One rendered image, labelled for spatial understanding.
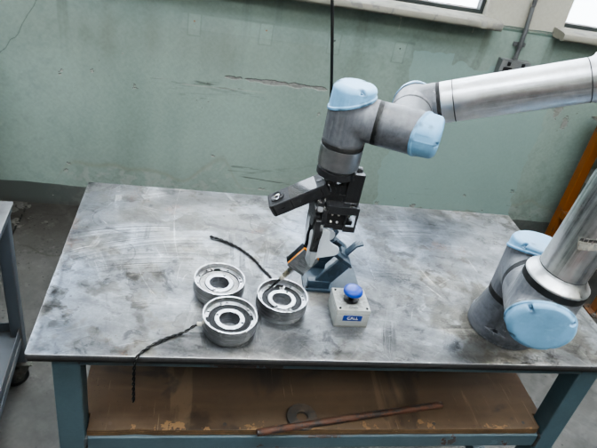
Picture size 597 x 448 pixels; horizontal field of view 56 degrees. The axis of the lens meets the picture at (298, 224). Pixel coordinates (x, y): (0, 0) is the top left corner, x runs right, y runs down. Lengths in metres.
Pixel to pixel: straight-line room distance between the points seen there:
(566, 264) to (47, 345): 0.90
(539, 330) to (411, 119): 0.43
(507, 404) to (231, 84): 1.76
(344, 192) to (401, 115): 0.18
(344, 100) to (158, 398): 0.76
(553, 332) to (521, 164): 2.18
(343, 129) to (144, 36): 1.73
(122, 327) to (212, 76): 1.68
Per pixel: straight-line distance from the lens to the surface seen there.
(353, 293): 1.13
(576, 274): 1.04
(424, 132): 0.92
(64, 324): 1.12
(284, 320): 1.11
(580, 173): 3.22
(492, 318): 1.25
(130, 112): 2.68
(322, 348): 1.10
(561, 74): 1.05
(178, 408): 1.29
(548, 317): 1.05
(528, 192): 3.31
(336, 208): 1.00
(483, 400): 1.51
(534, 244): 1.17
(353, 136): 0.94
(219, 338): 1.05
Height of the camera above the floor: 1.56
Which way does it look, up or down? 32 degrees down
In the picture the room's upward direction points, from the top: 11 degrees clockwise
